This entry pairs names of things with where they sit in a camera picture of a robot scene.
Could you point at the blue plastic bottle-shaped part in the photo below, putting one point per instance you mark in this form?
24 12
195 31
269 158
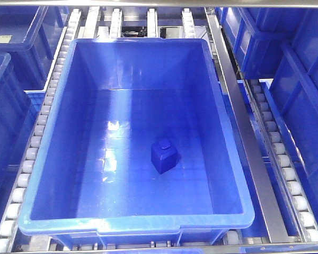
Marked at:
164 155

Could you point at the large blue plastic tote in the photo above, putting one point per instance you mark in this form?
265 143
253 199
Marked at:
93 179

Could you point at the blue tote upper right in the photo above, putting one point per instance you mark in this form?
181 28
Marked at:
257 33

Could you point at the blue tote lower left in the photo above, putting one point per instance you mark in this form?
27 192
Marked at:
14 105

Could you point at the blue tote upper left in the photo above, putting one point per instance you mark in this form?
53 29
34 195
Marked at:
30 34

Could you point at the steel roller shelf frame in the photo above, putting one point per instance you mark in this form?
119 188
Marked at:
281 219

